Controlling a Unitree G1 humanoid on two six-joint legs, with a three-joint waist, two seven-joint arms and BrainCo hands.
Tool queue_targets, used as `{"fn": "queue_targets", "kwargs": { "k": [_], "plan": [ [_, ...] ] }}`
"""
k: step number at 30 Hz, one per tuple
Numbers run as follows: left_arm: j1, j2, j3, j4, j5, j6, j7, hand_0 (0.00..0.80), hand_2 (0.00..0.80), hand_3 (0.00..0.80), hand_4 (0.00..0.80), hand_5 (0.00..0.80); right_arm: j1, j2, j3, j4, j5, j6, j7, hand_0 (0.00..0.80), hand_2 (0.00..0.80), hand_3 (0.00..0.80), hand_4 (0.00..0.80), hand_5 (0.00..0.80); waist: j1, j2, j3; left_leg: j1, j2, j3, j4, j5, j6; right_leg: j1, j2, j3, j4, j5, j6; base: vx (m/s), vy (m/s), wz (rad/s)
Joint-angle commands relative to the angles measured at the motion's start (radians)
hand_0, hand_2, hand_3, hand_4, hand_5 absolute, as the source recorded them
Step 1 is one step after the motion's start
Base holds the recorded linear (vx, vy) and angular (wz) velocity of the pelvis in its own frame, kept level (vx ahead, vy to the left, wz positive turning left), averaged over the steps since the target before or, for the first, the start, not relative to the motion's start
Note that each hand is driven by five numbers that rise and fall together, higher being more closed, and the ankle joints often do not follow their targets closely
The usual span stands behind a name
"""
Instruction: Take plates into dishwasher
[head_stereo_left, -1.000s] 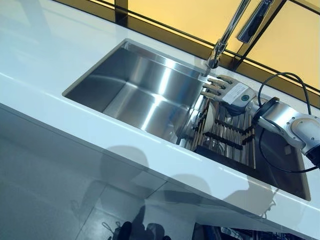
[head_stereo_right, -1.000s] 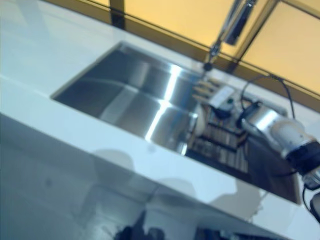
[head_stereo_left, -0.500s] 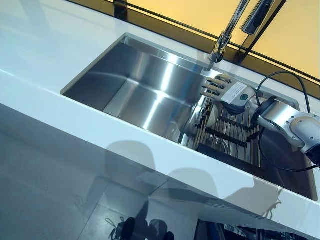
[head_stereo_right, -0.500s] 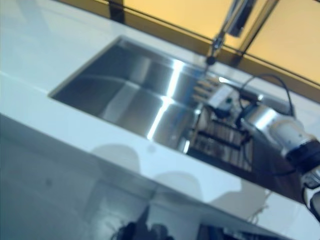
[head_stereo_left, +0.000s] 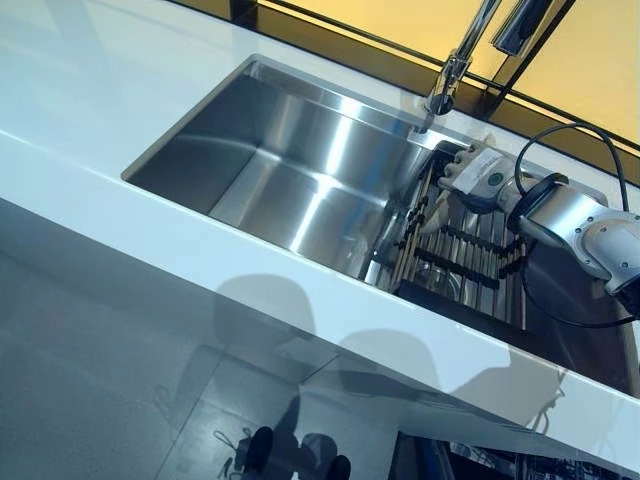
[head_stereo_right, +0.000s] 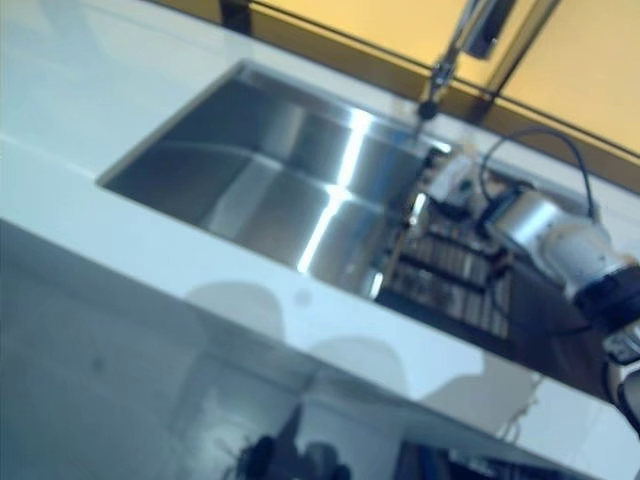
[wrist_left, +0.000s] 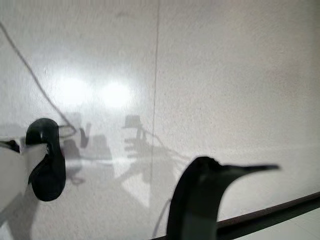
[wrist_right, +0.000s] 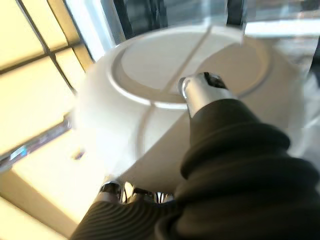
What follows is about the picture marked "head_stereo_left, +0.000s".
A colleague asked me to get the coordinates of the built-in dishwasher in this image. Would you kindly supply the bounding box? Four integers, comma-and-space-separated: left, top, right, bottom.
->
397, 433, 640, 480

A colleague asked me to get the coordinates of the black sink dish rack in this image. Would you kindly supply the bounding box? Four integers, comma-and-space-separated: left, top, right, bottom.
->
393, 139, 532, 332

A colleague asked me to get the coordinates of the white cabinet door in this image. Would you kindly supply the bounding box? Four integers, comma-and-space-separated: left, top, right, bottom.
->
0, 196, 451, 480

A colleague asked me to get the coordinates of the chrome pull-down kitchen faucet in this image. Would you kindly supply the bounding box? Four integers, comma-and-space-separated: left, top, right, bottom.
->
423, 0, 552, 135

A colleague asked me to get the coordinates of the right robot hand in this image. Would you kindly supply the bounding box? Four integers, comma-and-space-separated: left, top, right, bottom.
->
434, 138, 519, 217

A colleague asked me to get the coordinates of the beige round ceramic plate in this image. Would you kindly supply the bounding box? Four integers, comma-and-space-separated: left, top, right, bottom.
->
422, 133, 502, 236

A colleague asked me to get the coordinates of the stainless steel kitchen sink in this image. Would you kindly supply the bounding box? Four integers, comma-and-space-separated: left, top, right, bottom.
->
121, 54, 637, 397

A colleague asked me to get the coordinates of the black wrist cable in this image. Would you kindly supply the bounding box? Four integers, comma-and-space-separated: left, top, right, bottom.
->
513, 122, 640, 330

